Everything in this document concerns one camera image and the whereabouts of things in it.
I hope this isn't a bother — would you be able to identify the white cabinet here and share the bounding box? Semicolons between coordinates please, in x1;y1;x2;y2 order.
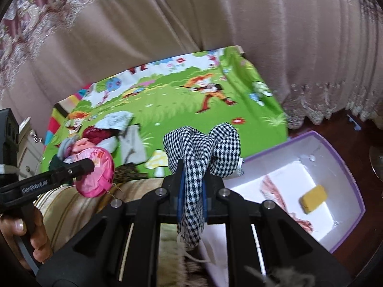
16;116;45;180

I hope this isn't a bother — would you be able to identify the black white checked cloth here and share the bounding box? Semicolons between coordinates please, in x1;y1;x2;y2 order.
163;122;242;248

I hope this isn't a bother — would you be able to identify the grey fuzzy tuft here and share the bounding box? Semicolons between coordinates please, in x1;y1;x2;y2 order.
244;265;316;287

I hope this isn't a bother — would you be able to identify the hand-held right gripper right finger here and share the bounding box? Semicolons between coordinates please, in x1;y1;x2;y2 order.
203;173;351;287

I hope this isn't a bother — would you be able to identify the dark red knitted hat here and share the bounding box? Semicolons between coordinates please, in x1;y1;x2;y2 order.
82;126;120;147

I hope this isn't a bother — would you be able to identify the blue plastic piece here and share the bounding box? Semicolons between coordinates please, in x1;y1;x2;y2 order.
347;114;361;132

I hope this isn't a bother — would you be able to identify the pink cloth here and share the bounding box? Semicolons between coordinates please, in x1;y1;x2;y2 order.
72;138;96;156

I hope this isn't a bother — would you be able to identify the clear wine glass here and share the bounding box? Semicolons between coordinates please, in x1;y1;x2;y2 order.
369;145;383;183

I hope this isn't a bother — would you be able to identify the yellow sponge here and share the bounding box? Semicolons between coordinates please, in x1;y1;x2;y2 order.
300;185;327;215

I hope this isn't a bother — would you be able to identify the beige curtain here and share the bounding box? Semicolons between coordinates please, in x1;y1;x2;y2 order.
0;0;383;129

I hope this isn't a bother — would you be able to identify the green cartoon printed blanket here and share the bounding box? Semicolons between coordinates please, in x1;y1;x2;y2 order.
40;45;289;183

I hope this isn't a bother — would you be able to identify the light blue cloth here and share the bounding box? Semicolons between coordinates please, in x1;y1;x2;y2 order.
97;111;134;130

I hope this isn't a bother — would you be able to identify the person's left hand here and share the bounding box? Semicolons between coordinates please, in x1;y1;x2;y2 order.
0;208;54;265

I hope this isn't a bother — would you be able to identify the purple patterned knitted hat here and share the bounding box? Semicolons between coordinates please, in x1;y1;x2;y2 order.
57;136;80;160

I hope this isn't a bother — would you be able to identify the red patterned cloth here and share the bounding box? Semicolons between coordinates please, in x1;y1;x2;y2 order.
260;175;315;234

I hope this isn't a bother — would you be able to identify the grey drawstring pouch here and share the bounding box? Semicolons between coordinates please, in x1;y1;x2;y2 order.
118;124;147;171

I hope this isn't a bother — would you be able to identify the leopard print pouch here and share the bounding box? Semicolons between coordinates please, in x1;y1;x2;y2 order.
115;163;141;183

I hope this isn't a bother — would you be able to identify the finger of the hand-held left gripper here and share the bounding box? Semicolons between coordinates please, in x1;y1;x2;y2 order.
47;158;95;186

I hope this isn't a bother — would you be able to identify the purple cardboard box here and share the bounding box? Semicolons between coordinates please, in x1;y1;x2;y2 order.
199;130;366;276

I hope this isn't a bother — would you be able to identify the pink round pouch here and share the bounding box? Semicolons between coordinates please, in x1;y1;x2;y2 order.
73;147;116;198

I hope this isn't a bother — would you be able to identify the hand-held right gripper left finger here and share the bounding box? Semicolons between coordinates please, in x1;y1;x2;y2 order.
36;159;184;287

